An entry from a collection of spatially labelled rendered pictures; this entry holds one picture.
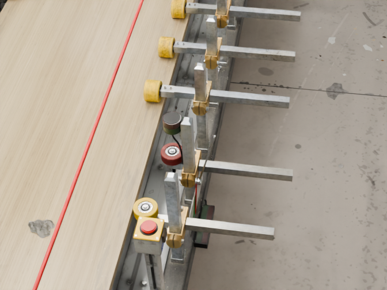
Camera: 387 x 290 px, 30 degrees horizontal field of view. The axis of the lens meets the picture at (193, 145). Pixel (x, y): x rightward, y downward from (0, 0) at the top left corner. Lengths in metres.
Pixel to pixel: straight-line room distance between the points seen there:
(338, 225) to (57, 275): 1.60
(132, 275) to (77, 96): 0.70
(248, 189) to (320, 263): 0.52
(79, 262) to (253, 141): 1.71
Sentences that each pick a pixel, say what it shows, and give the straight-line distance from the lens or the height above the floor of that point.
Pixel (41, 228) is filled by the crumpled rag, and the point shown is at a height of 0.92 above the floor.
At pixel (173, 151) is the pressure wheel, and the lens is 2.47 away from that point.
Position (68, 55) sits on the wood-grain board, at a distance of 2.91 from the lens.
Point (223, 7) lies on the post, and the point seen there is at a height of 1.01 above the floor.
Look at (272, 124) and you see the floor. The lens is 3.82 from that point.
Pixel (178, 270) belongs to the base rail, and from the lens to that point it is 2.43.
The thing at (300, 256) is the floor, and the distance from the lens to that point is 3.31.
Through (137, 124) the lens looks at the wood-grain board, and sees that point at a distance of 2.58.
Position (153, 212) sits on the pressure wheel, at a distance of 2.31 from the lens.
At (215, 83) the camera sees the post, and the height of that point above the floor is 0.83.
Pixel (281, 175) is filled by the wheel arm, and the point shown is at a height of 0.86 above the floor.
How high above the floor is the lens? 2.74
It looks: 47 degrees down
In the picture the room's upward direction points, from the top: 3 degrees counter-clockwise
